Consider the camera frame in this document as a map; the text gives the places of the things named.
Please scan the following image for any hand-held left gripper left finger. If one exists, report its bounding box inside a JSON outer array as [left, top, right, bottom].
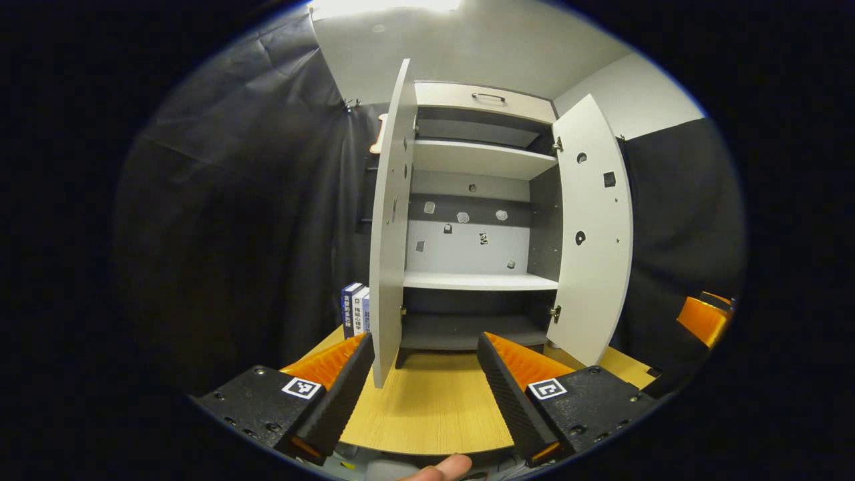
[[190, 333, 376, 466]]

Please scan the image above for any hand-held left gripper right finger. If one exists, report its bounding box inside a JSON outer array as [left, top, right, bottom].
[[476, 332, 659, 466]]

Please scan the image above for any beige shoe cabinet door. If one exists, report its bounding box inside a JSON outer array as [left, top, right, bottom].
[[546, 94, 634, 367], [369, 59, 418, 389]]

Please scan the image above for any beige double-door shoe cabinet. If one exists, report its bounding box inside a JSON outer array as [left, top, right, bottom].
[[369, 59, 634, 389]]

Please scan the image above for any beige cabinet drawer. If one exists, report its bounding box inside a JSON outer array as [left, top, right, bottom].
[[414, 82, 557, 126]]

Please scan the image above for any white spine book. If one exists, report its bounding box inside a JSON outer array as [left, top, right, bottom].
[[352, 286, 369, 336]]

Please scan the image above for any dark blue book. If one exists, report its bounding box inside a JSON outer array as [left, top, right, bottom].
[[341, 283, 365, 340]]

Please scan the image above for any black backdrop cloth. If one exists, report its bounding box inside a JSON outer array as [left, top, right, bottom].
[[114, 10, 745, 402]]

